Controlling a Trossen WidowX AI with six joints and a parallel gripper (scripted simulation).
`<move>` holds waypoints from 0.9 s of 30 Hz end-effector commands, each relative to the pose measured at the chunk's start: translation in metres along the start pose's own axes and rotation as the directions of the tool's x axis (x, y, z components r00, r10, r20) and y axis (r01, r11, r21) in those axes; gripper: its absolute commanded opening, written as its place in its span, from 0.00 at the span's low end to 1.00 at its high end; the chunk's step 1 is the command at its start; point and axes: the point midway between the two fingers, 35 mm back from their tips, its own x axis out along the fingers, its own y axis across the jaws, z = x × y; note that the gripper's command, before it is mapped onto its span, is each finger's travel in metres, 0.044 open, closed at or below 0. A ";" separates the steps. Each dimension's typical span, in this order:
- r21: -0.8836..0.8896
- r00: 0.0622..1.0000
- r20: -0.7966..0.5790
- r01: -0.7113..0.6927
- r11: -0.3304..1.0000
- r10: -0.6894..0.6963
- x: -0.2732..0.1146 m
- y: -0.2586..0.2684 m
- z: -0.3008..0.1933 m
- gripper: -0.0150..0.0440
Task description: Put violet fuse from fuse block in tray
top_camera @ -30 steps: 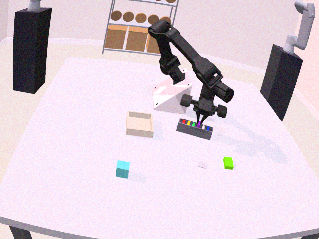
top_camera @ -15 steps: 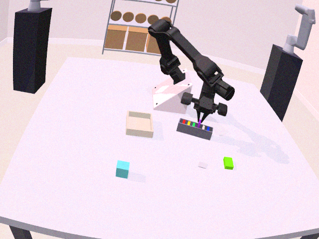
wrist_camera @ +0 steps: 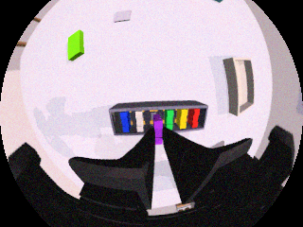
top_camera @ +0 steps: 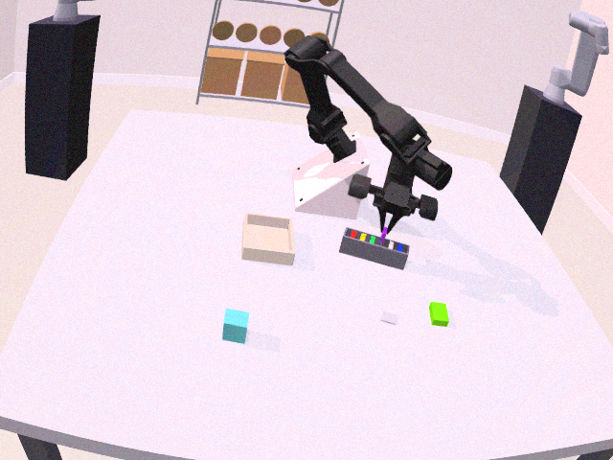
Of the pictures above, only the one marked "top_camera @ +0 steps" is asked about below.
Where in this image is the small cyan block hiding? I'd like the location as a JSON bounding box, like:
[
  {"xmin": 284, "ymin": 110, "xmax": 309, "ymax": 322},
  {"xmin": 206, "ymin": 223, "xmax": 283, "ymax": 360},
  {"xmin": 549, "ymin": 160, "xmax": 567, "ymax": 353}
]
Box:
[{"xmin": 222, "ymin": 309, "xmax": 249, "ymax": 344}]

